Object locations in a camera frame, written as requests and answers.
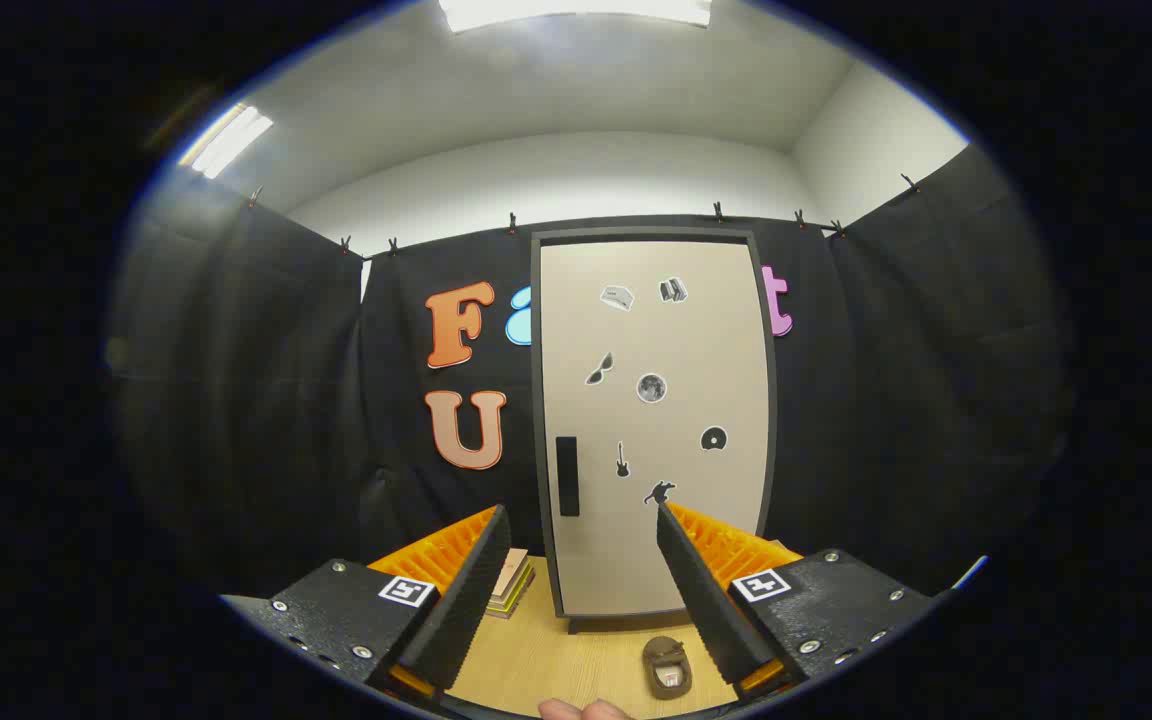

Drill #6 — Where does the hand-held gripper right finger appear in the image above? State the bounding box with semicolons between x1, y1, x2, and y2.
656;500;939;703

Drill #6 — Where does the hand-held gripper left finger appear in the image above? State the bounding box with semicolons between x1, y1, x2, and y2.
221;504;514;703

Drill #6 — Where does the brown fuzzy shoe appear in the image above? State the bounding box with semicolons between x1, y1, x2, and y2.
642;635;694;701

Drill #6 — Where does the black door handle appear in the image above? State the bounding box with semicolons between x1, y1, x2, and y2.
556;436;580;517

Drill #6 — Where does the beige shoe cabinet door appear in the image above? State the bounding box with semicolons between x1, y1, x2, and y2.
539;240;772;616

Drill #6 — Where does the dark grey shoe cabinet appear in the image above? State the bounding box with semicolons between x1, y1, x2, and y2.
531;228;779;634

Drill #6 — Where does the tan cover book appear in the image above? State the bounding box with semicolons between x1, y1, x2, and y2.
492;548;531;599

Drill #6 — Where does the yellow edged book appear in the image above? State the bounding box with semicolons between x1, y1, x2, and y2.
488;575;535;613

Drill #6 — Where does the black backdrop cloth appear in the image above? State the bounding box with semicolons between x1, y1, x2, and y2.
111;140;1072;601

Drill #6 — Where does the ceiling light panel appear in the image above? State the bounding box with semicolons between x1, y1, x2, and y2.
439;0;712;33
179;103;274;179

